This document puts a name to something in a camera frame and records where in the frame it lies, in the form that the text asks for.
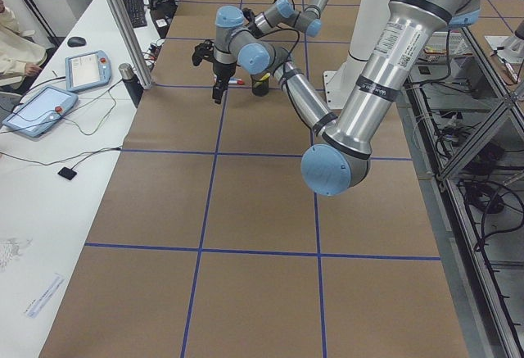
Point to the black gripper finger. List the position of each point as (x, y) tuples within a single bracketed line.
[(218, 92)]

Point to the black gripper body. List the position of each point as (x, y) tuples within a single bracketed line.
[(222, 74)]

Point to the red white marker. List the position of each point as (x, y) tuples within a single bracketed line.
[(236, 81)]

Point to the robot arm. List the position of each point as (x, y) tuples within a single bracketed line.
[(341, 159), (294, 5)]

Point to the black mesh pen cup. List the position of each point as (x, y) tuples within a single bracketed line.
[(259, 87)]

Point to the steel water bottle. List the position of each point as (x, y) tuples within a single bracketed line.
[(131, 82)]

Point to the black keyboard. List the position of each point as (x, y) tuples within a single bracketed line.
[(136, 12)]

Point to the upper teach pendant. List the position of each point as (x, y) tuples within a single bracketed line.
[(86, 71)]

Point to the teach pendant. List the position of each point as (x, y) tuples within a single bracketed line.
[(36, 116), (86, 71)]

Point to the black computer mouse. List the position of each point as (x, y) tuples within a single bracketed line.
[(76, 41)]

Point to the small black puck device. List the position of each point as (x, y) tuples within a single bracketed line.
[(67, 173)]

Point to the lower teach pendant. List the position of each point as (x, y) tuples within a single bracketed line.
[(36, 116)]

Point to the person in cream shirt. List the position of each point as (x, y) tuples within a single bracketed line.
[(21, 59)]

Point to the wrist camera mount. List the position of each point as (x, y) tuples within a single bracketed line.
[(203, 52)]

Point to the aluminium frame post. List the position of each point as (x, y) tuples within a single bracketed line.
[(131, 42)]

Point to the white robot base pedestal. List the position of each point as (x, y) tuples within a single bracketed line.
[(370, 22)]

